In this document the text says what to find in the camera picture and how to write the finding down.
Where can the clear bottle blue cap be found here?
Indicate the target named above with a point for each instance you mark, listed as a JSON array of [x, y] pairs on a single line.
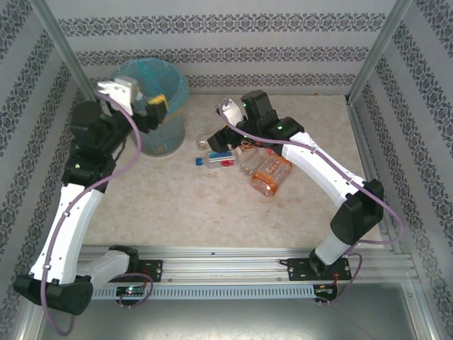
[[219, 159]]

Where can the large orange bottle white cap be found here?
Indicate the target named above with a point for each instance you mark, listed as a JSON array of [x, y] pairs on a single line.
[[270, 175]]

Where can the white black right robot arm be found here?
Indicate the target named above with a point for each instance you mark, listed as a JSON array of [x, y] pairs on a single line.
[[318, 170]]

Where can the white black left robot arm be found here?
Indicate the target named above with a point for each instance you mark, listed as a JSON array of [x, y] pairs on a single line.
[[70, 226]]

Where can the blue trash bin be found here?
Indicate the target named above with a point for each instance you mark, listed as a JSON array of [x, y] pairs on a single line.
[[166, 138]]

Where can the blue plastic bin liner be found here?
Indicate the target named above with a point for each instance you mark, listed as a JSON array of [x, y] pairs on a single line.
[[170, 81]]

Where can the circuit board green light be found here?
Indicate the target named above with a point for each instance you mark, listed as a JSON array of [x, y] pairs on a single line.
[[131, 291]]

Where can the small circuit board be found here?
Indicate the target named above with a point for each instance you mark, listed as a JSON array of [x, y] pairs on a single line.
[[325, 289]]

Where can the aluminium frame post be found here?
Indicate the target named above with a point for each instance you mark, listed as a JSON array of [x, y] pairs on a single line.
[[378, 49], [65, 49]]

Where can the aluminium side rail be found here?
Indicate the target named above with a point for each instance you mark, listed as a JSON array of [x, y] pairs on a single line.
[[368, 156]]

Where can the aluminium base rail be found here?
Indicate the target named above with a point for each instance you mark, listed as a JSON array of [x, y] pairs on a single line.
[[219, 265]]

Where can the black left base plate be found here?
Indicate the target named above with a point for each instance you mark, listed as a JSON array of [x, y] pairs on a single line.
[[154, 271]]

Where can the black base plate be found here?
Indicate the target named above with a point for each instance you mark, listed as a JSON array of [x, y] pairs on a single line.
[[154, 271], [299, 269]]

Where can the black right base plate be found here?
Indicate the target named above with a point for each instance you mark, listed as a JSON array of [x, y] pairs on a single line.
[[299, 269]]

